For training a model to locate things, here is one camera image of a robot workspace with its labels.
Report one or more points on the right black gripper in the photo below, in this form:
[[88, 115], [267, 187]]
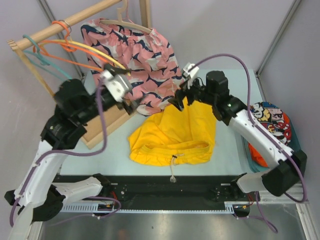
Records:
[[184, 90]]

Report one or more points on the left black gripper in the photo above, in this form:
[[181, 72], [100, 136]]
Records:
[[131, 106]]

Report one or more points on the yellow shorts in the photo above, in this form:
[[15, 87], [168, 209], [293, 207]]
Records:
[[172, 137]]

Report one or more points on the yellow hanger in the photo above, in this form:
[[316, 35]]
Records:
[[73, 46]]

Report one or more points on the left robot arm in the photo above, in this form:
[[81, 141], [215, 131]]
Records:
[[75, 107]]

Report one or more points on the pink shark print shorts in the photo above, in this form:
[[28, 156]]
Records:
[[155, 73]]

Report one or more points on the colourful cartoon print shorts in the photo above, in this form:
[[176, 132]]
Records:
[[259, 110]]

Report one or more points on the orange hanger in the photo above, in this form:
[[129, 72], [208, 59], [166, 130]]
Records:
[[66, 37]]

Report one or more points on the beige hanger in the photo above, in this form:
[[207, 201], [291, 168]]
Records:
[[124, 20]]

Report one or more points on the teal hanger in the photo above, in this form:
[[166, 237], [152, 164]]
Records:
[[44, 61]]

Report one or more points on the wooden clothes rack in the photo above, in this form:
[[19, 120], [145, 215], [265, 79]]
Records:
[[116, 117]]

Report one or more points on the teal laundry basket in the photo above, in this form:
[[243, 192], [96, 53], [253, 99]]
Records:
[[294, 144]]

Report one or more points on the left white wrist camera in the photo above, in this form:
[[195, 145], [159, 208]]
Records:
[[116, 82]]

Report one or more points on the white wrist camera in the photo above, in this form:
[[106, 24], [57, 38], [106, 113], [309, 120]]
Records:
[[190, 73], [116, 82]]

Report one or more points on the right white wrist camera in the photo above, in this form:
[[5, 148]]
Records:
[[190, 73]]

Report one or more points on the white slotted cable duct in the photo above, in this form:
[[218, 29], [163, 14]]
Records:
[[105, 207]]

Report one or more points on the aluminium frame rail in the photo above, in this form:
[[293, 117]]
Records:
[[296, 192]]

